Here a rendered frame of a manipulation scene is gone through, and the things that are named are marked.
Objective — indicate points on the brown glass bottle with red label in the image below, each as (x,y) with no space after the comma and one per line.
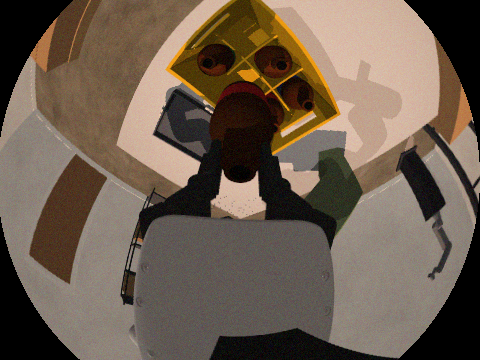
(241,119)

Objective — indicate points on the yellow divided crate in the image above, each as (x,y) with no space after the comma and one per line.
(247,26)

